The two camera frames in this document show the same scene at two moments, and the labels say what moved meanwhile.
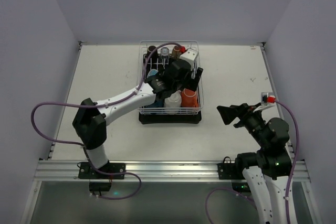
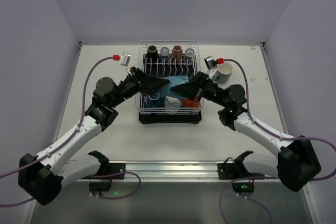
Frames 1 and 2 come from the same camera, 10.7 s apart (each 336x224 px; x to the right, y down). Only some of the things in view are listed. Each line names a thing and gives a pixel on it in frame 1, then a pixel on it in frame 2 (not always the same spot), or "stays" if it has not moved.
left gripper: x=189 y=76 → x=138 y=80
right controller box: x=242 y=187 stays
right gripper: x=238 y=115 → x=202 y=85
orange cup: x=189 y=98 stays
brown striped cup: x=176 y=52 stays
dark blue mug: x=158 y=103 stays
